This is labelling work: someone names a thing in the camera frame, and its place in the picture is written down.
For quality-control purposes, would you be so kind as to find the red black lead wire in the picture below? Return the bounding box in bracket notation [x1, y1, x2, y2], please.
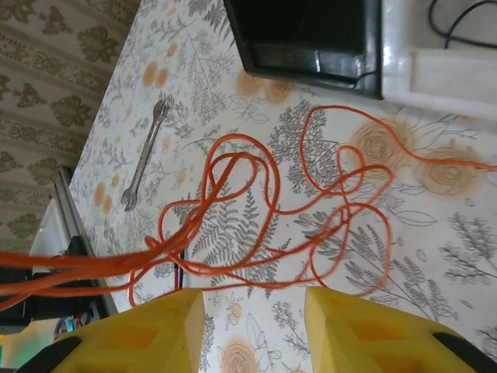
[172, 247, 187, 292]

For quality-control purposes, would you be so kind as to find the floral patterned table cloth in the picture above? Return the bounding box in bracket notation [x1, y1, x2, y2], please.
[68, 0, 497, 373]

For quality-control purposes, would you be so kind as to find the black charging board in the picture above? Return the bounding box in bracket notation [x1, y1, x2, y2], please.
[23, 271, 117, 335]

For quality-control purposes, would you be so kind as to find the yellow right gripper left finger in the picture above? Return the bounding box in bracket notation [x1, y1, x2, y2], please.
[17, 289, 207, 373]

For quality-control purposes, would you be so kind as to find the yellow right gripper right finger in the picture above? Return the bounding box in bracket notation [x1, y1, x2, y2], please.
[304, 286, 497, 373]

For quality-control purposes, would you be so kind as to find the small steel wrench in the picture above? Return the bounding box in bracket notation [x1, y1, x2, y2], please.
[120, 99, 171, 213]

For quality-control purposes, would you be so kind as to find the thin orange cable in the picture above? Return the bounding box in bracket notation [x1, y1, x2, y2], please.
[0, 104, 497, 312]

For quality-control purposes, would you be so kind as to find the wide aluminium base rail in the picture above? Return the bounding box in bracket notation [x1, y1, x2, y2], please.
[50, 166, 120, 318]

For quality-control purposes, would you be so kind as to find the black plastic bin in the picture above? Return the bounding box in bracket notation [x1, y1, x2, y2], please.
[222, 0, 384, 101]

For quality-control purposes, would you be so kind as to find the white plastic bin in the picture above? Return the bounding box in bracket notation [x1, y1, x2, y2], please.
[380, 0, 497, 122]

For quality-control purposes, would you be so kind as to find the thin black cable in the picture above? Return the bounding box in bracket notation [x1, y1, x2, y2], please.
[428, 0, 497, 51]

